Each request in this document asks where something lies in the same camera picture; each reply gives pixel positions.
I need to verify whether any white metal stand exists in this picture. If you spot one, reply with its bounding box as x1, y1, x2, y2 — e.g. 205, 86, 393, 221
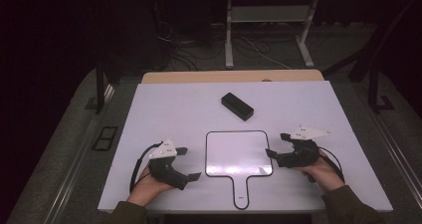
224, 0, 321, 69

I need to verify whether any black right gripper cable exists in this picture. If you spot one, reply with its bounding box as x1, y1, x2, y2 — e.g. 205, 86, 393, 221
317, 146, 345, 182

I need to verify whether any tangle of black floor cables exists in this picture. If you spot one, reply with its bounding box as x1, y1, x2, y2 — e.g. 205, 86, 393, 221
155, 21, 227, 72

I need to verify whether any black whiteboard eraser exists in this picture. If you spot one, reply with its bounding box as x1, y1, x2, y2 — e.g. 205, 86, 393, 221
220, 92, 255, 122

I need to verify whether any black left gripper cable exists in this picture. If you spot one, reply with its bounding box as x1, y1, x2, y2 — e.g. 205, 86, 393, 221
128, 142, 163, 193

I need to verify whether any black metal stand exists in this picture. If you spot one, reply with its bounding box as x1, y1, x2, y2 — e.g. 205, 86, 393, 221
367, 66, 396, 114
84, 59, 115, 115

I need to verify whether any black slanted stand bar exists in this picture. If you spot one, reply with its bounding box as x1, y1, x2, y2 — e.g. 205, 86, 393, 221
322, 0, 422, 83

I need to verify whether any wooden table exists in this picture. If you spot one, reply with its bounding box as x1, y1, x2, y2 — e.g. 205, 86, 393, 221
141, 69, 325, 85

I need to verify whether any white table cover board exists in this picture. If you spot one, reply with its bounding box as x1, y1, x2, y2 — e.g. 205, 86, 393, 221
98, 80, 394, 214

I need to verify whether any small handled whiteboard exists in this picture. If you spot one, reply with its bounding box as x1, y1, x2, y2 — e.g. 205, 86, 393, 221
204, 129, 274, 211

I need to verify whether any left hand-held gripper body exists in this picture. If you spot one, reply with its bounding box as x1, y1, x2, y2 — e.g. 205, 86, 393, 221
147, 137, 190, 191

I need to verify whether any person's right hand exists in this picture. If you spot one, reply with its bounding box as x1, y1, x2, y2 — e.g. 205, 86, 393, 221
295, 150, 346, 193

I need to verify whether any white floor cable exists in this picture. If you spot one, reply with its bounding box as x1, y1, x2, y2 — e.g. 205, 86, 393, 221
238, 34, 293, 70

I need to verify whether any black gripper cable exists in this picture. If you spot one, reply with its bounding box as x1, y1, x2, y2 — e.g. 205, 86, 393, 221
317, 146, 345, 182
128, 142, 163, 193

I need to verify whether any person's left hand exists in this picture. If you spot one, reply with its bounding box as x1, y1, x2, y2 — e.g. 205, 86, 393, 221
126, 165, 175, 207

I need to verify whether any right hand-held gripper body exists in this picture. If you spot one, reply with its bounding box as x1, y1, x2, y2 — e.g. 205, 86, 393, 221
275, 125, 331, 168

